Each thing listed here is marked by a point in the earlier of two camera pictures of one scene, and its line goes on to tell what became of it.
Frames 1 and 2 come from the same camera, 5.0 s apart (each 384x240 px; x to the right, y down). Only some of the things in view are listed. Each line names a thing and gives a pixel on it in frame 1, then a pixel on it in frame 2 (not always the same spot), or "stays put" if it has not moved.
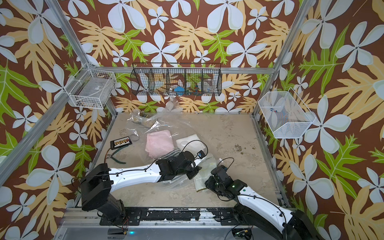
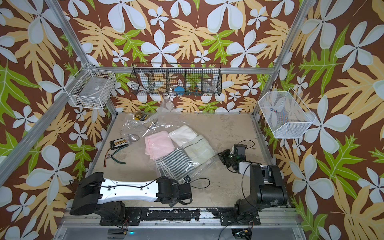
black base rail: [134, 216] stays put
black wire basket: [177, 79] stays put
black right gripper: [209, 183] to [223, 155]
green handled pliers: [111, 155] stays put
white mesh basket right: [286, 114] stays put
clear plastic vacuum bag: [159, 134] stays put
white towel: [192, 143] to [182, 134]
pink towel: [158, 143] stays put
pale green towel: [208, 165] to [198, 150]
